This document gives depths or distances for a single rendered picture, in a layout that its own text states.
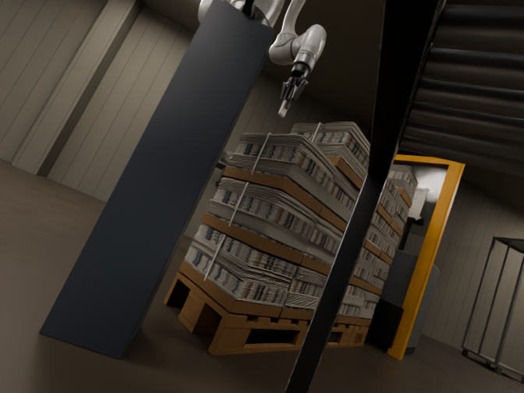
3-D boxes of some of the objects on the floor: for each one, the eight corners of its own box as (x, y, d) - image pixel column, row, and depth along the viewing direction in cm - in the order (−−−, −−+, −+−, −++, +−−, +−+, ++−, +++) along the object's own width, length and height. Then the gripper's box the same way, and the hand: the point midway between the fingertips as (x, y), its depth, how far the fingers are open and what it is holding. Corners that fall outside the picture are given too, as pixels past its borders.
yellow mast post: (386, 352, 199) (458, 136, 225) (389, 352, 205) (459, 142, 231) (398, 360, 193) (471, 136, 219) (401, 359, 199) (472, 142, 225)
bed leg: (270, 428, 65) (365, 179, 75) (292, 444, 63) (386, 185, 72) (263, 441, 60) (365, 171, 70) (285, 460, 58) (388, 178, 67)
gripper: (317, 72, 116) (297, 120, 112) (294, 76, 125) (274, 121, 122) (309, 60, 111) (287, 110, 107) (285, 65, 120) (264, 111, 116)
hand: (284, 108), depth 115 cm, fingers closed
